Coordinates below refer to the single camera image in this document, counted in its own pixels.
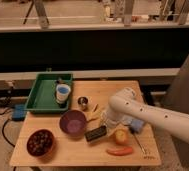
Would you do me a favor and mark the purple bowl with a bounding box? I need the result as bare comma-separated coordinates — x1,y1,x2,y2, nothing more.
59,110,87,137

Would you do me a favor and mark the black eraser block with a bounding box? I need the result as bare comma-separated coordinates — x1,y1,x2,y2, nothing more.
85,126,107,142

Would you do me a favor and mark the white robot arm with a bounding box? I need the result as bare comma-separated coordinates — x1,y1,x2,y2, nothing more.
103,87,189,144

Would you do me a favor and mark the dark red bowl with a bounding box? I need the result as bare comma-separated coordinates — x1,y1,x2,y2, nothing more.
26,129,54,157

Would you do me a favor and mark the small metal cup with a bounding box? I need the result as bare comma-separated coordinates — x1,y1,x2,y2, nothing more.
78,97,88,111

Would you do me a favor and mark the white blue cup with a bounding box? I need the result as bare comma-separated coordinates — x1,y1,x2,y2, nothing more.
56,84,71,104

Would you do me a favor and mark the green plastic tray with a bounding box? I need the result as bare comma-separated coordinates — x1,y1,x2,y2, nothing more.
25,73,73,114

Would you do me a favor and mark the yellow apple toy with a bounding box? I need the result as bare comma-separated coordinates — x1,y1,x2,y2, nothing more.
113,129,128,145

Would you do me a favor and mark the blue crumpled cloth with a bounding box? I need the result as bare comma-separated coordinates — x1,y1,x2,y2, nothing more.
122,116,145,134

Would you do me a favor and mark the metal spoon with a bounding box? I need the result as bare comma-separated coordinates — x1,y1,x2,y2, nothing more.
132,131,146,155

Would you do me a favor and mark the orange carrot toy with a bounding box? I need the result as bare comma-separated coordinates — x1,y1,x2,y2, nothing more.
106,147,133,156

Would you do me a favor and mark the blue box on floor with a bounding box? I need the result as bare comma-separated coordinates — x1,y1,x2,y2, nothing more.
12,104,26,121

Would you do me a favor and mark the black cable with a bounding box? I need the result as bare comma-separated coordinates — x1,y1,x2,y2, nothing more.
0,96,16,148

